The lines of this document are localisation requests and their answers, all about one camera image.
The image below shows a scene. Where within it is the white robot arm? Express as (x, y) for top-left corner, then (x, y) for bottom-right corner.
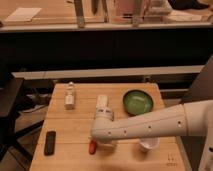
(91, 100), (213, 171)

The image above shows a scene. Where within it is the green bowl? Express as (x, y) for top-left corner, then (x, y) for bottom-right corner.
(123, 89), (154, 115)

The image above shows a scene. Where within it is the white plastic bottle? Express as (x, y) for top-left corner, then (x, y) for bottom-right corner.
(65, 82), (75, 110)

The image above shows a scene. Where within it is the white paper cup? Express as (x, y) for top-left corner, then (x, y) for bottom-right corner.
(139, 138), (160, 153)

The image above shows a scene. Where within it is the black remote control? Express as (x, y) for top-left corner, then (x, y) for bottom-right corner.
(44, 131), (56, 156)

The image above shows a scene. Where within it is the black chair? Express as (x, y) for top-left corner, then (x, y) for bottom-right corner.
(0, 78), (44, 161)

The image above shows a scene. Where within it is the white paper sheet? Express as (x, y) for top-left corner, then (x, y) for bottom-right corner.
(5, 7), (41, 22)

